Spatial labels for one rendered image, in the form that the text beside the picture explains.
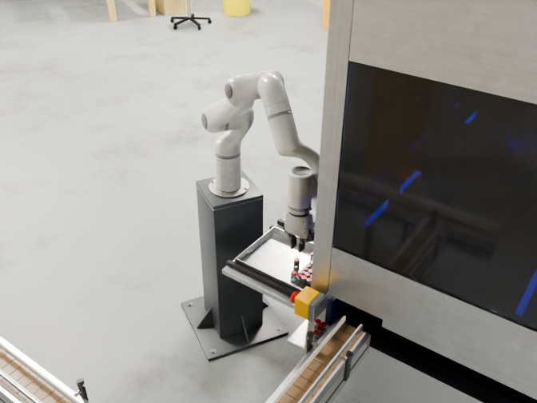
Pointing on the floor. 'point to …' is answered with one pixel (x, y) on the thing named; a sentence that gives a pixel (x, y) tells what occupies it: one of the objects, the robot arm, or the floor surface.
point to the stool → (188, 17)
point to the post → (332, 143)
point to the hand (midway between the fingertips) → (297, 245)
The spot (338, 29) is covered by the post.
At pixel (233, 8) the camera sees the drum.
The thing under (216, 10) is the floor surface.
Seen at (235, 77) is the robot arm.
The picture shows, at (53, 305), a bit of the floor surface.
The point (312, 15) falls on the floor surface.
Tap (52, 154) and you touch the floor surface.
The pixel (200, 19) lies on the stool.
